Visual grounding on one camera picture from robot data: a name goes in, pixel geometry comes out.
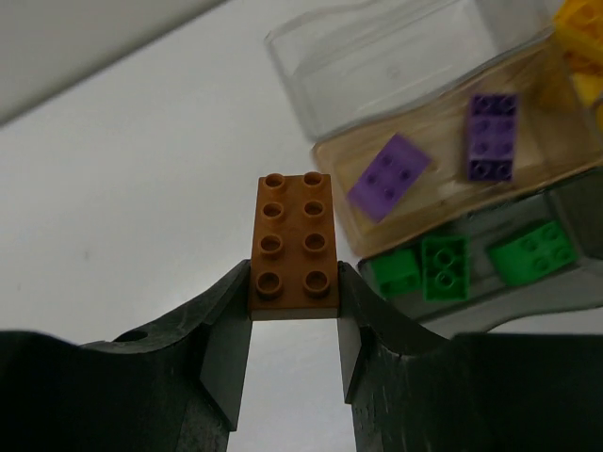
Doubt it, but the yellow rectangular lego brick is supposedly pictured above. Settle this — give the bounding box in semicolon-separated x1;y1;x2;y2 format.
554;0;602;75

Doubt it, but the green curved lego brick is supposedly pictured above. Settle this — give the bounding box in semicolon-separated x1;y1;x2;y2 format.
420;234;470;303

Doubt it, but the clear narrow sorting bin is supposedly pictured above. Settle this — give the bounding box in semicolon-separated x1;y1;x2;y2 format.
534;1;602;138

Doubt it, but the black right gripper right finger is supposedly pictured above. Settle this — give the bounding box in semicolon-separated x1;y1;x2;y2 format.
337;263;602;451

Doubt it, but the purple rounded lego brick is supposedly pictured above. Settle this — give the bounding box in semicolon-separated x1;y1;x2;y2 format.
465;93;519;183

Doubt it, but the purple lego plate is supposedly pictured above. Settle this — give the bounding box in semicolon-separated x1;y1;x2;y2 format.
348;135;432;222

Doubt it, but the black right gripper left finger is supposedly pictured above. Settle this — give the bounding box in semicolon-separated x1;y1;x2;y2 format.
1;261;252;451

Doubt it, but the green rounded lego brick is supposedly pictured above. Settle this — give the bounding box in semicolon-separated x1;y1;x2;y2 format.
486;219;578;286

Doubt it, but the brown lego plate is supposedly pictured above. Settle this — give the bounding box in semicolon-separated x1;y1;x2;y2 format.
248;171;340;321

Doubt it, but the small green lego brick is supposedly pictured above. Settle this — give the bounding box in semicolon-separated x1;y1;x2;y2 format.
370;249;421;299

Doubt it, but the clear stepped sorting container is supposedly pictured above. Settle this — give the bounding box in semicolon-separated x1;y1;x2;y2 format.
267;1;602;337

